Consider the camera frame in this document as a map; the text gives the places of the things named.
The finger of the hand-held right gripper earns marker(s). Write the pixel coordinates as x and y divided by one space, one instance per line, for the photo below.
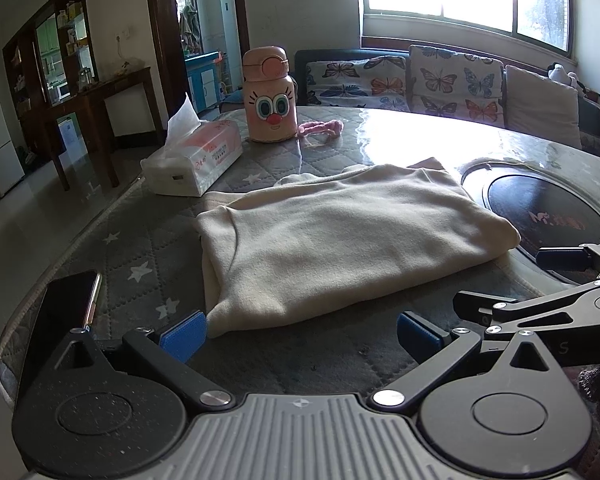
485 307
562 259

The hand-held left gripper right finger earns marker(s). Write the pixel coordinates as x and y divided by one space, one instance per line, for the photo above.
420 337

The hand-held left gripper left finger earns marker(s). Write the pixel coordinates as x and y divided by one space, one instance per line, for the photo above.
182 337

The cream sweatshirt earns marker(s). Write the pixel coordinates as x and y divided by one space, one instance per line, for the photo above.
330 240

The hanging clothes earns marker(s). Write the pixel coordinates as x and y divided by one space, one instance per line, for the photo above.
188 27

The round black induction cooker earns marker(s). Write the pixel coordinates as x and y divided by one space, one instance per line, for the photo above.
545 210

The black smartphone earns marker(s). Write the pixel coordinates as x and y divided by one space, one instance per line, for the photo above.
67 305

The dark blue sofa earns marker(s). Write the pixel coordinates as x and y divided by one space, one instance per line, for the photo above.
587 115

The plain beige cushion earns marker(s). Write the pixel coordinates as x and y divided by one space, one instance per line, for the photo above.
542 107

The white tissue pack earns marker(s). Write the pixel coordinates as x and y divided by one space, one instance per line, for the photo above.
195 160

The black and white plush toy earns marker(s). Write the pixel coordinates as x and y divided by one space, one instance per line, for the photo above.
560 74

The butterfly print cushion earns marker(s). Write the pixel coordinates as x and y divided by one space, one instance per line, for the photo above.
457 85
355 82

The pink cartoon face bottle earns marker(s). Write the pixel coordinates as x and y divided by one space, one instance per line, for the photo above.
270 105

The dark wooden side table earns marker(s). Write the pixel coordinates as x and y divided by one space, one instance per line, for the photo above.
105 95

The blue cabinet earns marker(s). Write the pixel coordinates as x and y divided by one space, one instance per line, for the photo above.
202 77

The dark wooden shelf cabinet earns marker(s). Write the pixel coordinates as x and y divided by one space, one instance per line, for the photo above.
45 45

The dark wooden door frame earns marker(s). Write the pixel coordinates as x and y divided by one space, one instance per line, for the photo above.
160 35

